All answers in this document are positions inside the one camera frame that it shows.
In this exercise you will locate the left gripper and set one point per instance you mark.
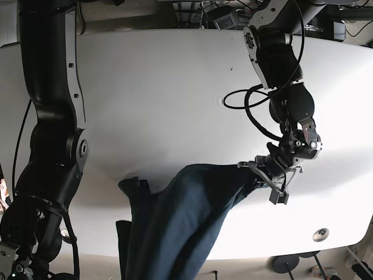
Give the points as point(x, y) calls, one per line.
point(272, 174)

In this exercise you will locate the dark blue T-shirt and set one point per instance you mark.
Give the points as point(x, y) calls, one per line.
point(172, 232)

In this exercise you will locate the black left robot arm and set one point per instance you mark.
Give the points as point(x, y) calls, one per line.
point(268, 38)

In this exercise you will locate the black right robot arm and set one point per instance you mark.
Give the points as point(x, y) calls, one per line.
point(37, 238)

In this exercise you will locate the right table grommet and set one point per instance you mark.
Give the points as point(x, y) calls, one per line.
point(321, 235)

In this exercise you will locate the round black stand base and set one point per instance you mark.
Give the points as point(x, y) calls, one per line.
point(284, 263)

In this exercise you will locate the grey power adapter box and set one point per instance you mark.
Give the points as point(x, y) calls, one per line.
point(339, 31)

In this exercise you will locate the grey socket box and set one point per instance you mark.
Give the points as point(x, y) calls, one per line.
point(226, 21)

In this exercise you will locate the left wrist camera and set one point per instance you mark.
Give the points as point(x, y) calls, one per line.
point(278, 197)

